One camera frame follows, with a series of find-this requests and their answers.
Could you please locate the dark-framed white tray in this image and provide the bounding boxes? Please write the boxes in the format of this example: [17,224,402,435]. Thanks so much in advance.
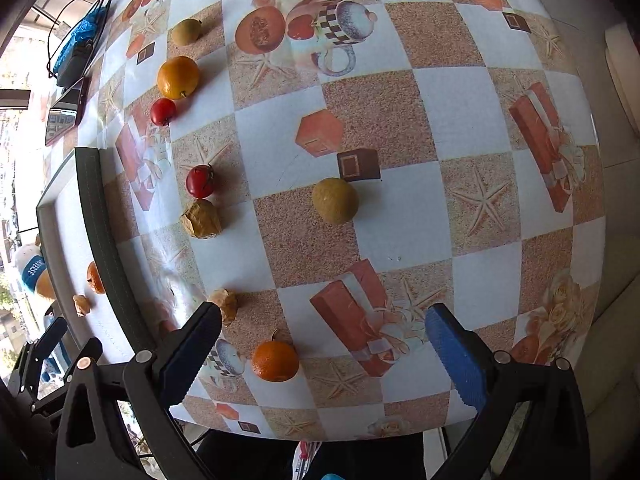
[36,146,178,366]

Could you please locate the person's dark pants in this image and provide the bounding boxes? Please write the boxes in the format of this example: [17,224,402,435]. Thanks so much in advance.
[195,430,426,480]

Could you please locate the blue plastic bag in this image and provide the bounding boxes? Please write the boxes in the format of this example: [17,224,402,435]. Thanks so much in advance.
[52,0,111,73]

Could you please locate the printed checkered tablecloth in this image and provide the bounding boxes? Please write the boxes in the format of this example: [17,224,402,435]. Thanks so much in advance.
[42,0,608,441]

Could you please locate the white and blue bottle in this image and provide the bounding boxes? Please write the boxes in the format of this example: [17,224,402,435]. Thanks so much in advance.
[14,242,56,301]

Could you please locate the smooth orange with stem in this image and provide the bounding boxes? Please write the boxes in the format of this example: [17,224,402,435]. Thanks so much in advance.
[157,56,201,100]

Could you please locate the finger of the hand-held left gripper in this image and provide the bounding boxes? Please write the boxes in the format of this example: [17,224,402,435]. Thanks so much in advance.
[27,316,69,361]

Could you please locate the phone in red case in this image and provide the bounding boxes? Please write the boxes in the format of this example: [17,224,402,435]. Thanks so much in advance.
[44,76,92,147]

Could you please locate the red tomato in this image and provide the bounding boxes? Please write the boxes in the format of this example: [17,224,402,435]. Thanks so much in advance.
[150,98,178,127]
[185,164,216,199]

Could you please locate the orange tangerine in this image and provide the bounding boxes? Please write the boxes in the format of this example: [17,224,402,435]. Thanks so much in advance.
[251,330,300,383]
[86,261,107,295]

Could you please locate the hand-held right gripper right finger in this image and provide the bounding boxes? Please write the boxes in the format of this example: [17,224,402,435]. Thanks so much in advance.
[425,302,591,480]

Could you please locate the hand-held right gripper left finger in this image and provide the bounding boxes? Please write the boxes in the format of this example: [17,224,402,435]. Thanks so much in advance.
[55,301,223,480]

